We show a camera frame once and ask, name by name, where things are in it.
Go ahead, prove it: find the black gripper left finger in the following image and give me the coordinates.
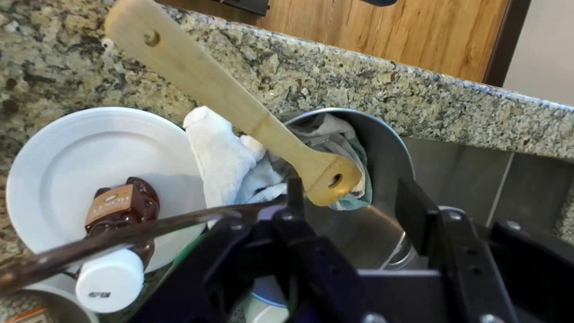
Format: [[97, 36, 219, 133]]
[[271, 176, 365, 323]]

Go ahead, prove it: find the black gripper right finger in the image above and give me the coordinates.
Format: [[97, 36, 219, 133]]
[[393, 176, 517, 323]]

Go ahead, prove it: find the light wooden spoon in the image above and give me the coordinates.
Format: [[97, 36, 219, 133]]
[[104, 0, 365, 208]]

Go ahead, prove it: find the large steel mixing bowl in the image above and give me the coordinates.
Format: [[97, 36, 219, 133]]
[[280, 106, 422, 273]]

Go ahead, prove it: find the stainless steel sink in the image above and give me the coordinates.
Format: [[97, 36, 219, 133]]
[[404, 135, 574, 242]]

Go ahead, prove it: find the white cloth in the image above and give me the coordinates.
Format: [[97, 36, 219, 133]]
[[182, 104, 373, 212]]

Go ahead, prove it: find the dark brown wooden utensil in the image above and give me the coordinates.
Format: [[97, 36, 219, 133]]
[[0, 199, 284, 296]]

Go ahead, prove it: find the brown honey bottle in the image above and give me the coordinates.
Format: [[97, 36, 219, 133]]
[[74, 176, 164, 316]]

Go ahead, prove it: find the wooden cabinet door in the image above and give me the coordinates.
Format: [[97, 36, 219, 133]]
[[160, 0, 517, 86]]

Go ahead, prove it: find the white plate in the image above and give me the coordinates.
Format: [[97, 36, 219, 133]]
[[6, 106, 208, 275]]

